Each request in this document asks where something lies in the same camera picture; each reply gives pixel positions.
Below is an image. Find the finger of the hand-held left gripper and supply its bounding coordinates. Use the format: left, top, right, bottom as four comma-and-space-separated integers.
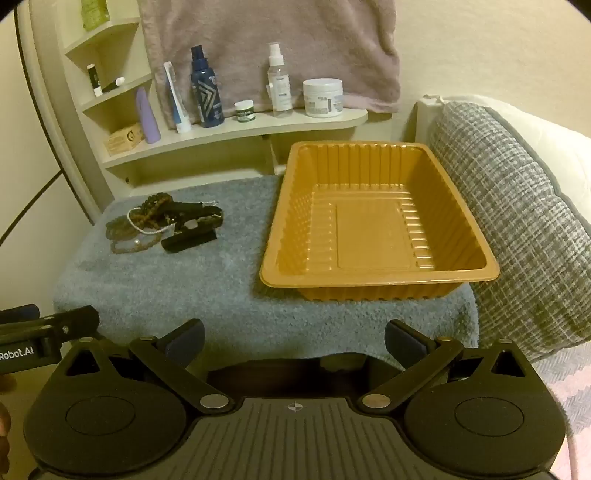
0, 305, 100, 342
0, 304, 40, 325

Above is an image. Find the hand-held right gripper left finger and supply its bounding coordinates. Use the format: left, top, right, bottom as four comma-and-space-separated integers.
61, 318, 234, 414

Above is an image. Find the grey-blue fluffy mat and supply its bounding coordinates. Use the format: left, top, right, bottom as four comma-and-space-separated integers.
53, 178, 478, 365

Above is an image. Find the cream wooden shelf unit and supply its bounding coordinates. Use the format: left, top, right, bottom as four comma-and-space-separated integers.
28, 0, 369, 185

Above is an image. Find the cardboard box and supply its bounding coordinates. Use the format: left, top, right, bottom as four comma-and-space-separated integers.
104, 122, 143, 160

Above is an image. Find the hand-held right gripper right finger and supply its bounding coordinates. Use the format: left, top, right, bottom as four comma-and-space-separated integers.
360, 318, 536, 411

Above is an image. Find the pink zigzag blanket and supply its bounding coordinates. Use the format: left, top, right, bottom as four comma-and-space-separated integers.
536, 342, 591, 480

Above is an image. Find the black cable bundle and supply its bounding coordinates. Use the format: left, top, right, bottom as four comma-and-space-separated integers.
139, 195, 178, 217

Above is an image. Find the grey woven cushion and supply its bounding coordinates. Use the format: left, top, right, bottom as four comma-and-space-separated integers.
427, 102, 591, 363

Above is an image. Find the black hair clip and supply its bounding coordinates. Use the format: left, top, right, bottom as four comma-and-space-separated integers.
161, 230, 218, 253
173, 202, 223, 227

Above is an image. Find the orange plastic tray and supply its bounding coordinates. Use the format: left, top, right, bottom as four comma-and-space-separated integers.
259, 141, 502, 303

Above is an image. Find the green box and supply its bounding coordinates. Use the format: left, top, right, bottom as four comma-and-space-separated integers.
81, 0, 112, 32

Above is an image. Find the person's left hand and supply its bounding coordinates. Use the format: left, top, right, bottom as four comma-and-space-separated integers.
0, 402, 12, 464

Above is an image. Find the black and white tube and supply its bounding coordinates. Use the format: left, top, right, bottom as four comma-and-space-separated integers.
86, 63, 103, 97

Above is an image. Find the white bedding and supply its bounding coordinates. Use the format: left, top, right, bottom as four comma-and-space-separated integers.
416, 95, 591, 185

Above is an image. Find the blue and white tube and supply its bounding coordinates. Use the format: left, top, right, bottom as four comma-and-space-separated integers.
163, 61, 192, 134

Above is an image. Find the white jar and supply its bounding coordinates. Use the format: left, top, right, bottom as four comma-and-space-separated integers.
302, 78, 345, 117

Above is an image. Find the dark beaded bracelet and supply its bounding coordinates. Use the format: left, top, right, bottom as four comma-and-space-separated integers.
105, 216, 139, 241

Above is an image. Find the clear spray bottle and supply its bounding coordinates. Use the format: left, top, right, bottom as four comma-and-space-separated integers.
267, 42, 294, 118

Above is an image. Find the purple tube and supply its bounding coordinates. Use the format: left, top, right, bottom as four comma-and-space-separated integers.
135, 88, 162, 145

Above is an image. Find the tan beaded bracelet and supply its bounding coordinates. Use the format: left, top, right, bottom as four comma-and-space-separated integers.
111, 233, 163, 254

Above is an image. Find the white pearl bracelet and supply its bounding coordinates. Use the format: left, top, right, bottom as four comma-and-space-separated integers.
126, 208, 163, 243

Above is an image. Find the dark blue bottle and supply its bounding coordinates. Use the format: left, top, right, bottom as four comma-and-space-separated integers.
191, 45, 225, 129

